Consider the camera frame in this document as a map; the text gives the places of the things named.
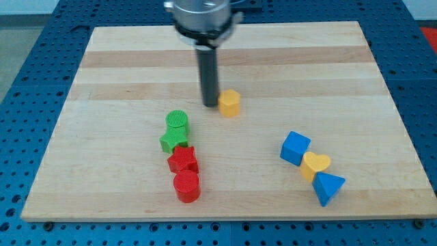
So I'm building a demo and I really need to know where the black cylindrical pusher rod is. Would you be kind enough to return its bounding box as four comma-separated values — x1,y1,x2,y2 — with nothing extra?
196,49,219,107

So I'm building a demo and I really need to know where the yellow hexagon block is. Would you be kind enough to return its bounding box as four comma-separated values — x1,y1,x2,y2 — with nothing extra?
218,89,241,118

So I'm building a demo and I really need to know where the blue cube block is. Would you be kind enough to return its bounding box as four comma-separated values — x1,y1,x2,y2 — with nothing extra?
280,131,311,166

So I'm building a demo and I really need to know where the green cylinder block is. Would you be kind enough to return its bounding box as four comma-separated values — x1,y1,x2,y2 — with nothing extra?
165,109,190,134

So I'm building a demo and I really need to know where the green star block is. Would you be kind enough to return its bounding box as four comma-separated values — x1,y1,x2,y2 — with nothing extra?
159,126,188,154

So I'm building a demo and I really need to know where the red star block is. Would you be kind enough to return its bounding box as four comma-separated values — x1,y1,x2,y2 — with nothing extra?
167,146,199,174

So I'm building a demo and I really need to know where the red cylinder block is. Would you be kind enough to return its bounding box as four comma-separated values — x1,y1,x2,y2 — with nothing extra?
173,170,201,203

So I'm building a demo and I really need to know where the wooden board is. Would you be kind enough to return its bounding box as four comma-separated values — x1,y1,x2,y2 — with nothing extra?
21,21,436,222

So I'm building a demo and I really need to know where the yellow heart block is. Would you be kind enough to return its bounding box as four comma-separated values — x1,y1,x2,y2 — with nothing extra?
300,152,331,182

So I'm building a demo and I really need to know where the blue triangle block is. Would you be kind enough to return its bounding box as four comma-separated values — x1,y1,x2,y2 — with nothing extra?
312,172,346,207

